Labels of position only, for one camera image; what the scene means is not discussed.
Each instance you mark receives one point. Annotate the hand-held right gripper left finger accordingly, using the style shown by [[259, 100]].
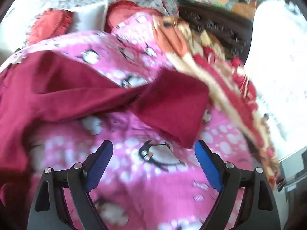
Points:
[[100, 163]]

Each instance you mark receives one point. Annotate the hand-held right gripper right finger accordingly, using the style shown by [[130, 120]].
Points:
[[207, 165]]

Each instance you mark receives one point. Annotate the maroon garment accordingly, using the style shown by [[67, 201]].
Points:
[[60, 88]]

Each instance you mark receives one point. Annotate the pink penguin print blanket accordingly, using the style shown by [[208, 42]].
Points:
[[148, 191]]

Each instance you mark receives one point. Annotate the orange and red patterned blanket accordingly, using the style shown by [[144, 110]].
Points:
[[215, 74]]

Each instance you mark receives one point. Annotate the dark carved wooden furniture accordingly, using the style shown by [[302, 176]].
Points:
[[215, 24]]

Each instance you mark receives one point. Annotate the small red heart cushion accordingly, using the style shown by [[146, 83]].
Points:
[[49, 26]]

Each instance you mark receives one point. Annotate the white pillow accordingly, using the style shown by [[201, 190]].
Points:
[[88, 16]]

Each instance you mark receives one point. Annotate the large red heart cushion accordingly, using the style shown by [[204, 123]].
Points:
[[124, 12]]

